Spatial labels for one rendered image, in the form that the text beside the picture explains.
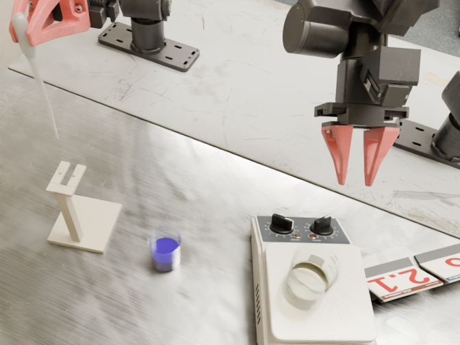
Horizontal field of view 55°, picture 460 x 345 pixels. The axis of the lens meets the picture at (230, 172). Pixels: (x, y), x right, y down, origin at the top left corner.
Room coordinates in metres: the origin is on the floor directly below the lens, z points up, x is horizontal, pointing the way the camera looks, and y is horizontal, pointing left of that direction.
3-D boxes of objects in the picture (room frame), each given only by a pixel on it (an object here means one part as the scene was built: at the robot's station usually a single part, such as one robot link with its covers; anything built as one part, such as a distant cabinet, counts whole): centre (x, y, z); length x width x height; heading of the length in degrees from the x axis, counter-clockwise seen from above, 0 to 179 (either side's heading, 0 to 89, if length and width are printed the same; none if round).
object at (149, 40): (0.74, 0.20, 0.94); 0.20 x 0.07 x 0.08; 74
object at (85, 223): (0.32, 0.19, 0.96); 0.08 x 0.08 x 0.13; 86
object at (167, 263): (0.28, 0.07, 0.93); 0.04 x 0.04 x 0.06
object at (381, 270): (0.29, -0.25, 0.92); 0.09 x 0.06 x 0.04; 114
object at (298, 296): (0.22, -0.10, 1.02); 0.06 x 0.05 x 0.08; 9
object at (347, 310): (0.23, -0.12, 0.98); 0.12 x 0.12 x 0.01; 8
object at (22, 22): (0.31, 0.19, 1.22); 0.01 x 0.01 x 0.04; 87
